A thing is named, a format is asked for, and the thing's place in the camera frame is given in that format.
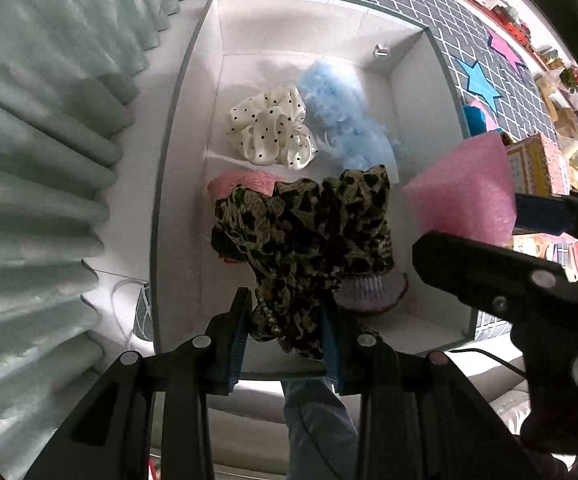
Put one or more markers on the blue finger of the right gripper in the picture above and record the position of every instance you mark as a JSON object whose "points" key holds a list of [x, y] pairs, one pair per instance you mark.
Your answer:
{"points": [[537, 214]]}

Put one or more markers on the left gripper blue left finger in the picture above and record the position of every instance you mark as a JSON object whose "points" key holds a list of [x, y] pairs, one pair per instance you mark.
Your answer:
{"points": [[240, 311]]}

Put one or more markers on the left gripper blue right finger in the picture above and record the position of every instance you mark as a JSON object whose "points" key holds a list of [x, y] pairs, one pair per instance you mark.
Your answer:
{"points": [[331, 356]]}

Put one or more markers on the pink sponge with holes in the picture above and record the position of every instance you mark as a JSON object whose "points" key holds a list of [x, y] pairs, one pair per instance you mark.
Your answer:
{"points": [[468, 193]]}

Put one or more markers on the dark striped knitted hat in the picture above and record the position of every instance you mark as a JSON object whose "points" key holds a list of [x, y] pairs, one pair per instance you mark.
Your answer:
{"points": [[372, 294]]}

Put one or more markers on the leopard print scrunchie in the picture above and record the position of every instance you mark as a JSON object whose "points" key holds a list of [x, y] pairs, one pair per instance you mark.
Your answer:
{"points": [[301, 242]]}

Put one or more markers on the blue mesh cloth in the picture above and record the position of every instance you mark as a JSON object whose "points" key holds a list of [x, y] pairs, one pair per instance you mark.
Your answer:
{"points": [[475, 124]]}

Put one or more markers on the pink and black sock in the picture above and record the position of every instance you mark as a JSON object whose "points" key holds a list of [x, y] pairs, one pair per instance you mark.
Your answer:
{"points": [[256, 180]]}

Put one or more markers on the white polka dot scrunchie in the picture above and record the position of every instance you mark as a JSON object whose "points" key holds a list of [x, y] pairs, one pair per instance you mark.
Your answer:
{"points": [[269, 129]]}

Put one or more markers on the light blue fluffy cloth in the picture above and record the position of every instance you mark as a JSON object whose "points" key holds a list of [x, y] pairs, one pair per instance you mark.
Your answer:
{"points": [[337, 114]]}

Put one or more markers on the pink sponge block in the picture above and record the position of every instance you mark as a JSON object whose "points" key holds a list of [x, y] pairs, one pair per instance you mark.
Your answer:
{"points": [[488, 119]]}

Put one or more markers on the pink patterned tissue box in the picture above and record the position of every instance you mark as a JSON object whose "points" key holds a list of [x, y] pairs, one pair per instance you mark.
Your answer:
{"points": [[538, 167]]}

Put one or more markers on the white floral tissue box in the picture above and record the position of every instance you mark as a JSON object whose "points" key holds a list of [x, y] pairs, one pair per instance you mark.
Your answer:
{"points": [[562, 249]]}

